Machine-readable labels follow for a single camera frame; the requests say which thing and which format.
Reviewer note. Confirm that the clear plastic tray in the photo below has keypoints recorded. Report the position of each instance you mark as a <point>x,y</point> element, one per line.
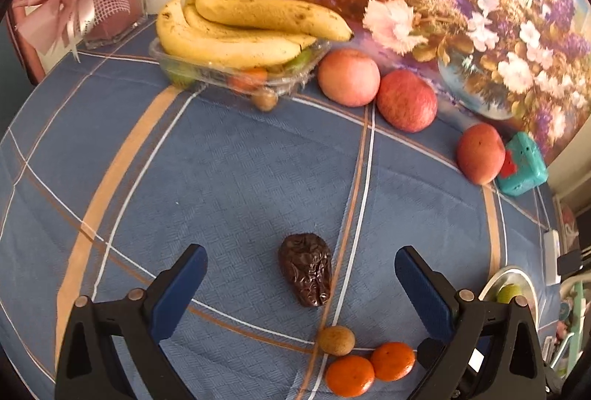
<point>212,74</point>

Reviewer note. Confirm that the round steel plate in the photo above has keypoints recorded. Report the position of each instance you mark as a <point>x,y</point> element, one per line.
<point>508,274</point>

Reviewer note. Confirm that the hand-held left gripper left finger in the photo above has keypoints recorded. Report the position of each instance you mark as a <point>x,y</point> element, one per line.
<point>178,294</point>

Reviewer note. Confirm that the clear square vase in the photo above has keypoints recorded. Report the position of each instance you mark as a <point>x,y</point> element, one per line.
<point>117,19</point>

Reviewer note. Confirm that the white power strip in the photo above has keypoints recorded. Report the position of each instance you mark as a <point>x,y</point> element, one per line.
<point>551,252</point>

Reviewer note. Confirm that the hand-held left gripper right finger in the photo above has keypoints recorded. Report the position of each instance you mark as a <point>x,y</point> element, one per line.
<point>425,294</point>

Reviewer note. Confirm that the blue plaid tablecloth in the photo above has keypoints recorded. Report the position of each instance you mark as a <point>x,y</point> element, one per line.
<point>207,178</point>

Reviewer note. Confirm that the small orange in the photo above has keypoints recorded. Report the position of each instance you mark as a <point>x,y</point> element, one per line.
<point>249,79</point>
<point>349,375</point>
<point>392,360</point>

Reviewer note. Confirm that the yellow banana bunch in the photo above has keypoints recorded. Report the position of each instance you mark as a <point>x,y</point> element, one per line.
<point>221,44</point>

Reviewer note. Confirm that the pale pink apple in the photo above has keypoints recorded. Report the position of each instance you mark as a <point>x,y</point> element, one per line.
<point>348,77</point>

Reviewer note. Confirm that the red striped apple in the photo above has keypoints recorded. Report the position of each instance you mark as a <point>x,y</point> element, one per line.
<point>406,101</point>

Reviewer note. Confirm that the teal box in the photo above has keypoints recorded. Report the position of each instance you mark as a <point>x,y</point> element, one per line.
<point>526,171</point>

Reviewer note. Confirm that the brown longan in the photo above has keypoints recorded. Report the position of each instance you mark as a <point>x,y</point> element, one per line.
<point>264,99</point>
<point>337,340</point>

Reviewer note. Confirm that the black plug adapter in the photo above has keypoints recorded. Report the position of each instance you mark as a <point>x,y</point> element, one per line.
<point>570,262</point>

